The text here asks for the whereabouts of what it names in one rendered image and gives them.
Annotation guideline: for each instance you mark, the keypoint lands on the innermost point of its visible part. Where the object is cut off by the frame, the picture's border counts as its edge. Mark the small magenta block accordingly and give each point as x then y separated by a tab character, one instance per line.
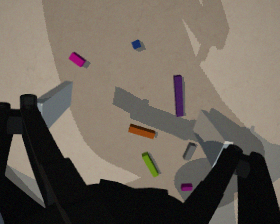
77	59
186	187

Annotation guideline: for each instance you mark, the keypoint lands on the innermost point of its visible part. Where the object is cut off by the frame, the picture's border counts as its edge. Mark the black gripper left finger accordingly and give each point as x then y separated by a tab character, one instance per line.
57	178

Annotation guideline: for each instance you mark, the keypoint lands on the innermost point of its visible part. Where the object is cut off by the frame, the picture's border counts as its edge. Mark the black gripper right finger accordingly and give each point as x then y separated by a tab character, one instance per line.
257	202

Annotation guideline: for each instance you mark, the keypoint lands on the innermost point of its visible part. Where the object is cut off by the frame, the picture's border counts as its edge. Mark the lime green rod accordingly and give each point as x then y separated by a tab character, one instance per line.
148	161

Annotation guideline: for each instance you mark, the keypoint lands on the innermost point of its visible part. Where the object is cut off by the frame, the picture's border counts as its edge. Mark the purple rod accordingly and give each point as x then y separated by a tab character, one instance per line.
178	95

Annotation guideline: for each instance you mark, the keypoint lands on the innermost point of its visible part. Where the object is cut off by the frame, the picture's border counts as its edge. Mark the grey rod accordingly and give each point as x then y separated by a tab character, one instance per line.
189	151

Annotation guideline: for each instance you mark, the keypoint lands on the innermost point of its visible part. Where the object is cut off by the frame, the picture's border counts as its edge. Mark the orange rod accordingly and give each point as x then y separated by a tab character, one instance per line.
141	131

